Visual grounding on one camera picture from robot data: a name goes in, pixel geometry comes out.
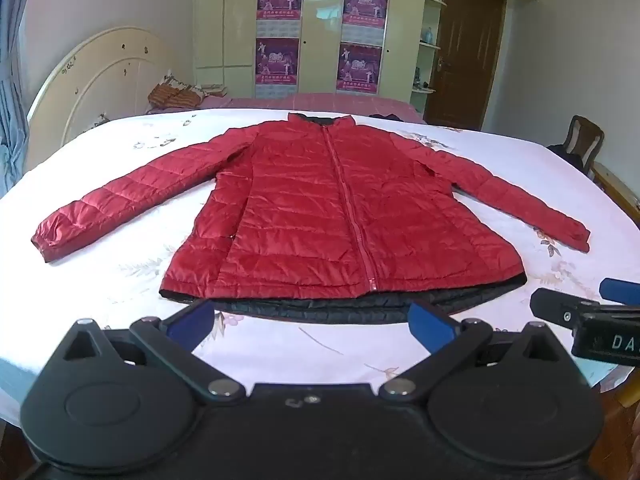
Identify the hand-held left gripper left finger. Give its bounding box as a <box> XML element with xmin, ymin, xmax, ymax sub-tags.
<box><xmin>47</xmin><ymin>299</ymin><xmax>247</xmax><ymax>407</ymax></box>

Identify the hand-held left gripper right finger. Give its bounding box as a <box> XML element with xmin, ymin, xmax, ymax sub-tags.
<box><xmin>378</xmin><ymin>300</ymin><xmax>581</xmax><ymax>404</ymax></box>

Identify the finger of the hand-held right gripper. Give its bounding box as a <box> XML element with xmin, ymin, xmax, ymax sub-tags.
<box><xmin>530</xmin><ymin>287</ymin><xmax>583</xmax><ymax>332</ymax></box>
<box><xmin>599</xmin><ymin>277</ymin><xmax>640</xmax><ymax>307</ymax></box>

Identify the red quilted jacket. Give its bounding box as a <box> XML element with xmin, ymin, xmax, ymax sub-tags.
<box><xmin>31</xmin><ymin>112</ymin><xmax>592</xmax><ymax>325</ymax></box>

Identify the white floral bed sheet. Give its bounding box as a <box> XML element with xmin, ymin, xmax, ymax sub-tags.
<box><xmin>0</xmin><ymin>107</ymin><xmax>640</xmax><ymax>411</ymax></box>

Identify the wooden chair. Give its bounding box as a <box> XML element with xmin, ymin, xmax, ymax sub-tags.
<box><xmin>547</xmin><ymin>115</ymin><xmax>605</xmax><ymax>174</ymax></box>

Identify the pink blanket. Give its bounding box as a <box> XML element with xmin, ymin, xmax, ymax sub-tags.
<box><xmin>145</xmin><ymin>92</ymin><xmax>429</xmax><ymax>124</ymax></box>

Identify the brown wooden door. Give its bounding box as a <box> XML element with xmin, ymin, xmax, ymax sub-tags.
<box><xmin>425</xmin><ymin>0</ymin><xmax>507</xmax><ymax>131</ymax></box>

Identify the cream bed headboard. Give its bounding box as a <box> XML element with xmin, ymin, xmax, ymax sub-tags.
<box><xmin>25</xmin><ymin>26</ymin><xmax>177</xmax><ymax>171</ymax></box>

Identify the cream corner shelf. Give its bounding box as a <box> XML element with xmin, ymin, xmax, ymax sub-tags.
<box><xmin>410</xmin><ymin>0</ymin><xmax>448</xmax><ymax>117</ymax></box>

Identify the blue curtain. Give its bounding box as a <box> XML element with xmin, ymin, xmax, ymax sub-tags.
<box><xmin>0</xmin><ymin>0</ymin><xmax>41</xmax><ymax>199</ymax></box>

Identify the cream wardrobe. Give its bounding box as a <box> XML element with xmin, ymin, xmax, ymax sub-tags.
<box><xmin>194</xmin><ymin>0</ymin><xmax>538</xmax><ymax>107</ymax></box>

